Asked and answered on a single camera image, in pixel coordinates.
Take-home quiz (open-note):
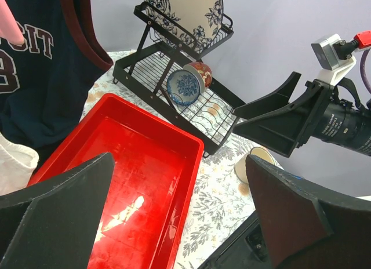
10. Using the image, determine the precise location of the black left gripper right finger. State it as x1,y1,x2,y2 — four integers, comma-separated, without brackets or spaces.
249,155,370,268

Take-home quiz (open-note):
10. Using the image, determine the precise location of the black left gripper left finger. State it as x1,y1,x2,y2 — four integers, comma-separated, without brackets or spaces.
1,152,115,268

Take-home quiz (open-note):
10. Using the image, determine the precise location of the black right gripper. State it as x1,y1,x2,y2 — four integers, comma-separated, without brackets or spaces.
233,72,333,157

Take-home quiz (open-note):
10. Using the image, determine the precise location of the white tank top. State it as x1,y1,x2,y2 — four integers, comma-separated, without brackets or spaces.
0,134,39,195

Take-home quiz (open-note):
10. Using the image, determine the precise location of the pink plastic hanger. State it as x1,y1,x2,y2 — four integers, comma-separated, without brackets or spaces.
0,0,25,46

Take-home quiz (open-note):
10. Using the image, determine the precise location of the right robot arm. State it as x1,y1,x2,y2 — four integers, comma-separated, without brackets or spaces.
233,72,370,157

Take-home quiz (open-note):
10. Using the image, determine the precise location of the cream ceramic cup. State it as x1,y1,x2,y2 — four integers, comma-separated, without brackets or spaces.
234,147,275,184

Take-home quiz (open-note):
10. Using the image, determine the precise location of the red patterned bowl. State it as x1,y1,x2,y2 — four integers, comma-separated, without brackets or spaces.
183,61,213,93

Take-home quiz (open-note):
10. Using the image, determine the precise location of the floral table mat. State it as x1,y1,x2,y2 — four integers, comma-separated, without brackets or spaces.
83,53,261,268

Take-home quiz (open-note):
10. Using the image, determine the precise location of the blue patterned bowl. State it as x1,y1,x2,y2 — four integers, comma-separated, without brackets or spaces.
166,70,201,106

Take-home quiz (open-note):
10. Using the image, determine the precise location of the red plastic tray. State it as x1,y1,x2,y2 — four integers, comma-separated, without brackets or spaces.
30,93,204,268

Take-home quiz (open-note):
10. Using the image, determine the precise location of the blue floral plate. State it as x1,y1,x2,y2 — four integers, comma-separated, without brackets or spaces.
144,0,224,53

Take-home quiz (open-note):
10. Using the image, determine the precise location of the navy basketball jersey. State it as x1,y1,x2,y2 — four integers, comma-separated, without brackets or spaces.
1,0,112,149

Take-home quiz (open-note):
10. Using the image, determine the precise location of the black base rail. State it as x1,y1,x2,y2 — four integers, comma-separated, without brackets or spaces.
199,212,272,269

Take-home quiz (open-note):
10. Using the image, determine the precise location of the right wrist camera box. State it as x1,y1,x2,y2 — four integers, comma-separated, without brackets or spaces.
311,34,359,70

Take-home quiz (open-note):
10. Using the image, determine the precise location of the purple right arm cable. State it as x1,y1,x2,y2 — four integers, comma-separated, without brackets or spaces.
359,48,371,95

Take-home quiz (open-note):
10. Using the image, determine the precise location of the black wire dish rack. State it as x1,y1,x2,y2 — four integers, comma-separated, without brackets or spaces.
113,2,243,157

